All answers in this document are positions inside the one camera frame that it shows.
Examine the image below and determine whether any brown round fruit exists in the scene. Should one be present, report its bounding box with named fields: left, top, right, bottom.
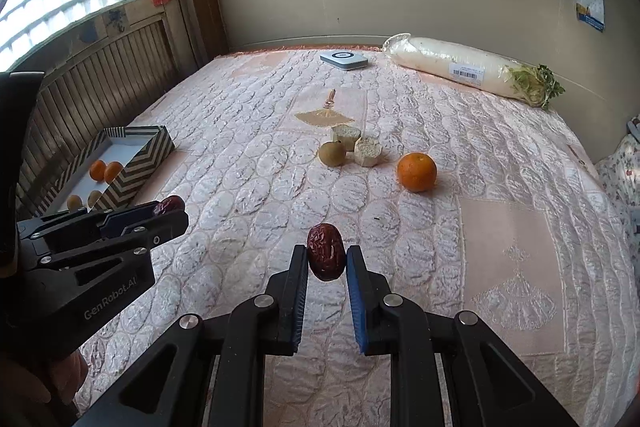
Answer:
left=66, top=194, right=85, bottom=211
left=318, top=142, right=346, bottom=168
left=87, top=190, right=102, bottom=208

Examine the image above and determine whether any red jujube date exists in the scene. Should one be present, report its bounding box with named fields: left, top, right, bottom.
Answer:
left=153, top=195, right=186, bottom=216
left=307, top=223, right=347, bottom=282

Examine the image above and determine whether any orange with stem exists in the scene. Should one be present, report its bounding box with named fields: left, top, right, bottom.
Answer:
left=89, top=159, right=106, bottom=183

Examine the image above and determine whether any white cut piece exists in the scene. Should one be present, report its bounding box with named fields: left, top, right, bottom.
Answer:
left=331, top=124, right=361, bottom=152
left=354, top=136, right=383, bottom=168

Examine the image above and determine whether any white cut piece front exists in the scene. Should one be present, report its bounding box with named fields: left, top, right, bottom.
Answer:
left=354, top=136, right=383, bottom=168

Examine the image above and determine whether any person's hand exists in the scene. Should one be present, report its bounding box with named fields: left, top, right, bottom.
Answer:
left=1, top=350, right=88, bottom=426

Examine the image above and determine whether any chevron patterned gift box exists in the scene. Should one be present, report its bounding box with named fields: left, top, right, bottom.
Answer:
left=37, top=126, right=175, bottom=216

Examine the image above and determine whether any wooden radiator cover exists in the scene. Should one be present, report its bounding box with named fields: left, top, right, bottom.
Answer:
left=15, top=17, right=181, bottom=218

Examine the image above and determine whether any large orange mid bed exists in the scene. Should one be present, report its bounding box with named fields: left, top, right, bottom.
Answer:
left=396, top=153, right=437, bottom=193

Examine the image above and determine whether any floral bedding pile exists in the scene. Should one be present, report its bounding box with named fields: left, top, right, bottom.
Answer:
left=596, top=116, right=639, bottom=261

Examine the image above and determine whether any white square device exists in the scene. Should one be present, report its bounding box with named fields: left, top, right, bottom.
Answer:
left=319, top=50, right=369, bottom=70

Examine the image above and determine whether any wrapped white daikon radish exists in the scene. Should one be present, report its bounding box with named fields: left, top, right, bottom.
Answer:
left=383, top=32, right=565, bottom=109

